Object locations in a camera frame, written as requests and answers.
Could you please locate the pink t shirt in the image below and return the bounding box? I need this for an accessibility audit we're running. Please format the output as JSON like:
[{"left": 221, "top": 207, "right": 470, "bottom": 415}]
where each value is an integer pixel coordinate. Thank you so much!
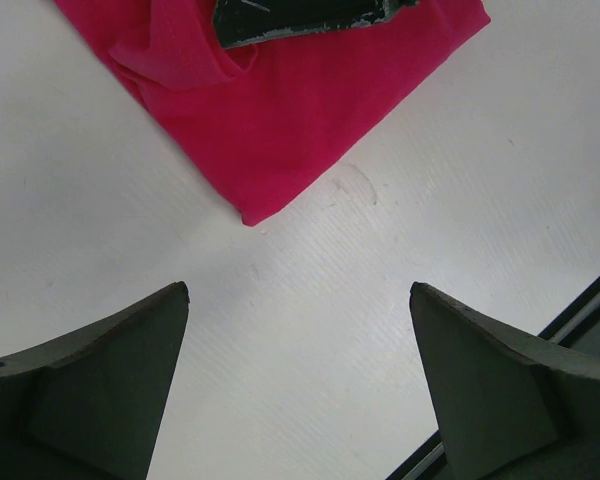
[{"left": 58, "top": 1, "right": 490, "bottom": 226}]

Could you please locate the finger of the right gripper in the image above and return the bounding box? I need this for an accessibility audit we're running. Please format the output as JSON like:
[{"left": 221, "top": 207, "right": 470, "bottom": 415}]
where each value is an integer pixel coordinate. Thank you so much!
[{"left": 212, "top": 0, "right": 418, "bottom": 49}]

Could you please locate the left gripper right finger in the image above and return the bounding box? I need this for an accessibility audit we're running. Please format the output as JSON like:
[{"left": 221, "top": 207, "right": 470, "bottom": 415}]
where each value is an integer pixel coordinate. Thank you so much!
[{"left": 409, "top": 281, "right": 600, "bottom": 480}]

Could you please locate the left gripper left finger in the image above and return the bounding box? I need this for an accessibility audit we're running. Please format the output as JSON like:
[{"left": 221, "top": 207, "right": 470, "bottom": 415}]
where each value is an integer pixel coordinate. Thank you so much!
[{"left": 0, "top": 282, "right": 189, "bottom": 479}]

